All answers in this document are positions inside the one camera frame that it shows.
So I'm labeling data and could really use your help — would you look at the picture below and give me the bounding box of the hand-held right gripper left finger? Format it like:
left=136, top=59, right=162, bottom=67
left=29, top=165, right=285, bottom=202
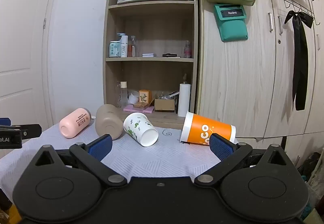
left=30, top=134, right=127, bottom=187

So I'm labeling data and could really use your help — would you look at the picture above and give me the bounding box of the cardboard box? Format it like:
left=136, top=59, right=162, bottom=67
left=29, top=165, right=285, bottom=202
left=154, top=98, right=176, bottom=113

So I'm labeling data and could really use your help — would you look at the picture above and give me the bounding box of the beige cup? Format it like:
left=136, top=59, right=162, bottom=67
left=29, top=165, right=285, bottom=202
left=95, top=104, right=124, bottom=140

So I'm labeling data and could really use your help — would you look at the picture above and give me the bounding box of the orange cup with white rim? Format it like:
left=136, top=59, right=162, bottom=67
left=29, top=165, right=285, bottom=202
left=180, top=111, right=236, bottom=146

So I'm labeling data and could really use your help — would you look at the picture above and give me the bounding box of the white paper towel roll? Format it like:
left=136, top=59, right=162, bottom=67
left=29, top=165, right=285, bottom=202
left=178, top=83, right=191, bottom=117

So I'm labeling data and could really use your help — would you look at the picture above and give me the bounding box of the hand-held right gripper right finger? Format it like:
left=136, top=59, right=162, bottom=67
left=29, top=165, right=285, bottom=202
left=194, top=133, right=291, bottom=187

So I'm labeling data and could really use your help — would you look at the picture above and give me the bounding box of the wooden wardrobe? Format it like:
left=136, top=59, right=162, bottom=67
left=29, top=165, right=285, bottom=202
left=198, top=0, right=324, bottom=139

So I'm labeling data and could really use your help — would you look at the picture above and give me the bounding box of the teal printed can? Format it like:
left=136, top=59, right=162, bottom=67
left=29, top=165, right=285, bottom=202
left=109, top=41, right=121, bottom=58

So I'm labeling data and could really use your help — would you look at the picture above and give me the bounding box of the clear bottle with beige cap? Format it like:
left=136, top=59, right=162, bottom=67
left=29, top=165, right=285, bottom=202
left=118, top=81, right=128, bottom=108

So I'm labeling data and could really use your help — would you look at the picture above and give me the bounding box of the pink cup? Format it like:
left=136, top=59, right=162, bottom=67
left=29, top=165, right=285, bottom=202
left=59, top=108, right=92, bottom=139

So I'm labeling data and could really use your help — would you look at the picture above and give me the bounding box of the teal pouch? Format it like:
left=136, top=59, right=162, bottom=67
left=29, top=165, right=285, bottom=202
left=213, top=3, right=248, bottom=42

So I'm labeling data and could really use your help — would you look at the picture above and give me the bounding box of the black wire hook rack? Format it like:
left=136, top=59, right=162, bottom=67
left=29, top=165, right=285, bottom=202
left=278, top=0, right=317, bottom=27

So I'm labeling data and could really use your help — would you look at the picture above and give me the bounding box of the white textured tablecloth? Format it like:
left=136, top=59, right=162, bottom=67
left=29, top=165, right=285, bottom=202
left=0, top=120, right=255, bottom=190

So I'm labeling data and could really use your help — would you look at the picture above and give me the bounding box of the yellow floral box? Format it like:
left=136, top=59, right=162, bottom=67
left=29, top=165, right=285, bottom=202
left=139, top=89, right=152, bottom=105

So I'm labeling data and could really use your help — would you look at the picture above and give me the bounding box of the red liquid bottle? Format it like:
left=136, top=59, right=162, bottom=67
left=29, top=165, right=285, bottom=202
left=128, top=36, right=136, bottom=58

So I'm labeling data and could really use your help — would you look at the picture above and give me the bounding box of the black ribbon bow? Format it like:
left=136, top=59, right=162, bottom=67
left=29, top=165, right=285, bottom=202
left=284, top=10, right=314, bottom=111

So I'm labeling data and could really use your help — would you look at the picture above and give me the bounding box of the wooden shelf unit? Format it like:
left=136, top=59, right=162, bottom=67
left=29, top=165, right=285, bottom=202
left=102, top=0, right=199, bottom=123

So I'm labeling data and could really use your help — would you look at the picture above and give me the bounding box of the white cup with green print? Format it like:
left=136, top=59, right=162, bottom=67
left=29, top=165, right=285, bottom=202
left=123, top=113, right=159, bottom=147

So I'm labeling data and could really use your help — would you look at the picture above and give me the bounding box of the pink flat box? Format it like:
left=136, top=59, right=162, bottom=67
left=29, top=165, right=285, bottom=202
left=124, top=105, right=155, bottom=114

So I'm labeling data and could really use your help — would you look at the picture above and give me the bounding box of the white pump bottle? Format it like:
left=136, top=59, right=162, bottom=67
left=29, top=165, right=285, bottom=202
left=117, top=33, right=129, bottom=58

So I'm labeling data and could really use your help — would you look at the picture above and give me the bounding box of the white door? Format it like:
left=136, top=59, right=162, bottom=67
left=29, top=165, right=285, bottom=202
left=0, top=0, right=56, bottom=136

